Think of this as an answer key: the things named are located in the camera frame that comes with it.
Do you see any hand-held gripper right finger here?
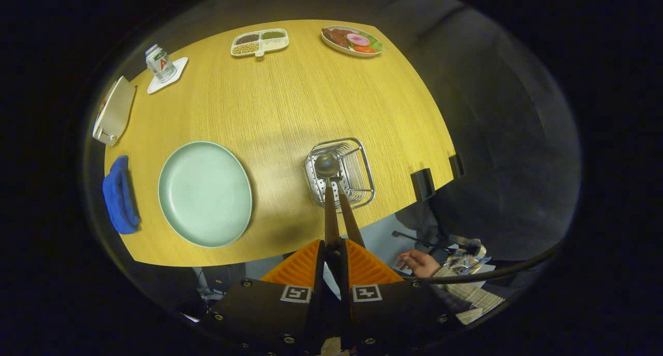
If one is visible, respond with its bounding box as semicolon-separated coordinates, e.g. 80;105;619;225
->
339;238;456;354

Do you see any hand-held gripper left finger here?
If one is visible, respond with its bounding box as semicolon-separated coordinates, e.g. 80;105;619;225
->
207;239;327;356

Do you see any fork with brown handle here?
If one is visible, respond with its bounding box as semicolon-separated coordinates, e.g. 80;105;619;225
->
331;177;366;249

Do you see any spoon with brown handle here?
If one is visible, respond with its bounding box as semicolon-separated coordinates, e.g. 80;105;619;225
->
314;152;342;250

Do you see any person's patterned sleeve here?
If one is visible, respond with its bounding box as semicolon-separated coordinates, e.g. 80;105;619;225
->
434;242;506;325

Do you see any pale green plate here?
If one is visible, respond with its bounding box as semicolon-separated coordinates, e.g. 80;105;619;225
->
158;141;253;249

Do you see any blue cloth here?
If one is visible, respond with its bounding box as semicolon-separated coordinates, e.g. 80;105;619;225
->
102;155;141;235

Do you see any plate of meat and vegetables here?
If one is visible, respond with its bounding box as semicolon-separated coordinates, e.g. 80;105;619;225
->
321;25;385;58

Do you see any divided white dish of beans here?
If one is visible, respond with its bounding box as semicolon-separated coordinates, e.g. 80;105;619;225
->
230;28;289;59

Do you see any white coaster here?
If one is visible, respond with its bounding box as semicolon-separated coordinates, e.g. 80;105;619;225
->
147;57;189;95

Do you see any white toaster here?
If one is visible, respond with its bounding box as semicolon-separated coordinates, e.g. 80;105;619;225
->
92;76;137;147

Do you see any small clear drink bottle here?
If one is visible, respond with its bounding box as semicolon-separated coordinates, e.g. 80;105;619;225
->
145;44;177;83

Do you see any metal wire cutlery basket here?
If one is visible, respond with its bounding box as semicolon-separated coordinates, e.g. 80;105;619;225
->
304;137;376;212

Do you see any thick black cable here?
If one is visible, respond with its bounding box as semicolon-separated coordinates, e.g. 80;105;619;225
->
399;239;566;286

